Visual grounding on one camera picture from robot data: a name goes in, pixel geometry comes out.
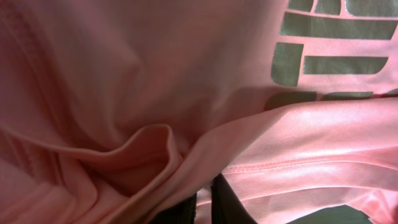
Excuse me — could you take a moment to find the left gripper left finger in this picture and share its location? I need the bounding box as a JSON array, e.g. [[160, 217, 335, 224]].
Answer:
[[149, 194, 197, 224]]

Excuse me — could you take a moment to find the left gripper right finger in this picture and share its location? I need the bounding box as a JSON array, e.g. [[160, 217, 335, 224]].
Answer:
[[211, 174, 256, 224]]

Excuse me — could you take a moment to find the pink printed shirt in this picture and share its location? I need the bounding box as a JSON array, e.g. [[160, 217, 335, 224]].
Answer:
[[1, 1, 397, 223]]

